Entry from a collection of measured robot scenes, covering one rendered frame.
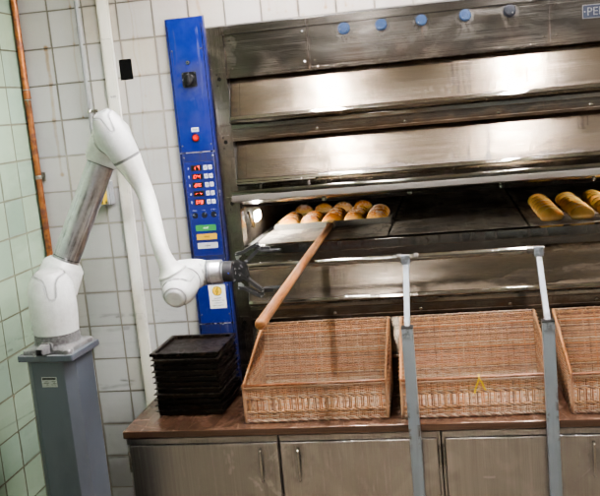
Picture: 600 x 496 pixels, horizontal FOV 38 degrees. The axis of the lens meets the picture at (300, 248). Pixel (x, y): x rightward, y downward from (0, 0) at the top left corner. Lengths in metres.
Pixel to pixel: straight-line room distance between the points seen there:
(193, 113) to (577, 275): 1.70
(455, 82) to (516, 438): 1.39
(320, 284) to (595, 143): 1.24
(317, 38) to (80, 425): 1.76
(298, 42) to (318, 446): 1.60
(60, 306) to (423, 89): 1.63
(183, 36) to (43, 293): 1.26
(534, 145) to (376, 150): 0.63
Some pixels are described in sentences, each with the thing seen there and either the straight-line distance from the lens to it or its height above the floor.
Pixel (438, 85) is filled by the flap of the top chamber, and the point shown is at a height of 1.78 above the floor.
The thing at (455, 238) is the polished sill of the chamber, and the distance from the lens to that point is 3.59.
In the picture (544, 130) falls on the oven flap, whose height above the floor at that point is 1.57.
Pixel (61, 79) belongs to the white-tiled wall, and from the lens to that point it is 3.90.
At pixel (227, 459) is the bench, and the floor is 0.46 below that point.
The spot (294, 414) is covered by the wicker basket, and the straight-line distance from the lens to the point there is 3.32.
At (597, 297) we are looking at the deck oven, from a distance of 3.70.
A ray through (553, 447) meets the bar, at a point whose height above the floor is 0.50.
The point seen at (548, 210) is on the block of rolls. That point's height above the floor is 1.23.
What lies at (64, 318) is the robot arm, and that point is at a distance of 3.05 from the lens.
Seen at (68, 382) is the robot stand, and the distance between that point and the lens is 3.07.
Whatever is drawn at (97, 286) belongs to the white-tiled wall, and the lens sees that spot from 3.94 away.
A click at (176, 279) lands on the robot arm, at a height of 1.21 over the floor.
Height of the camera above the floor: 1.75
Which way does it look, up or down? 9 degrees down
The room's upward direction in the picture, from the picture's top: 5 degrees counter-clockwise
